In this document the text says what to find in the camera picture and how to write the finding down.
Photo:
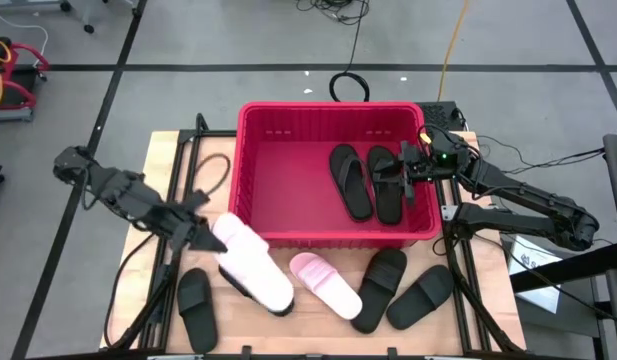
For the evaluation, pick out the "black table clamp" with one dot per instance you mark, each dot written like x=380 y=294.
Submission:
x=246 y=351
x=392 y=352

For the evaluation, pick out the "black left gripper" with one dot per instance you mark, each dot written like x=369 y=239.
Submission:
x=173 y=222

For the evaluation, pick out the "red plastic bin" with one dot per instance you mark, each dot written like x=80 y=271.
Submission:
x=298 y=200

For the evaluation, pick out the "pink slide sandal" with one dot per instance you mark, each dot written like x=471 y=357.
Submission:
x=253 y=265
x=333 y=292

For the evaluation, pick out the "black slide sandal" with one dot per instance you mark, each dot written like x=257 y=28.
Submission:
x=373 y=305
x=198 y=325
x=286 y=311
x=418 y=300

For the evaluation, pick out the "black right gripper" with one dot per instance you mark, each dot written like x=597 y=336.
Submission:
x=438 y=162

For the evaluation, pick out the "silver frame bracket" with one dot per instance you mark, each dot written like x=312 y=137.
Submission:
x=449 y=212

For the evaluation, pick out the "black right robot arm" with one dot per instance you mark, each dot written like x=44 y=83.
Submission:
x=578 y=230

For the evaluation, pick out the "black beam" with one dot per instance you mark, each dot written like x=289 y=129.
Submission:
x=563 y=270

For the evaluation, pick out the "black perforated box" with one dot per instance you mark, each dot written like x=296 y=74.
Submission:
x=438 y=115

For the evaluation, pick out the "black flip-flop white-striped sole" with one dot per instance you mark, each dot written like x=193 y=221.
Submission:
x=388 y=205
x=355 y=200

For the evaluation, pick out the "white paper sign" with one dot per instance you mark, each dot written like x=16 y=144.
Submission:
x=533 y=252

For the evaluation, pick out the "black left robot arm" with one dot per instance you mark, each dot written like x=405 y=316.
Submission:
x=113 y=190

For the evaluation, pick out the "grey wheeled stand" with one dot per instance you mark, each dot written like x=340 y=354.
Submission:
x=89 y=28

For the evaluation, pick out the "dark grey pillar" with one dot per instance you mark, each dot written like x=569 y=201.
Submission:
x=615 y=200

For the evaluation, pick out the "red cart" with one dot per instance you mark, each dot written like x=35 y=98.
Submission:
x=10 y=116

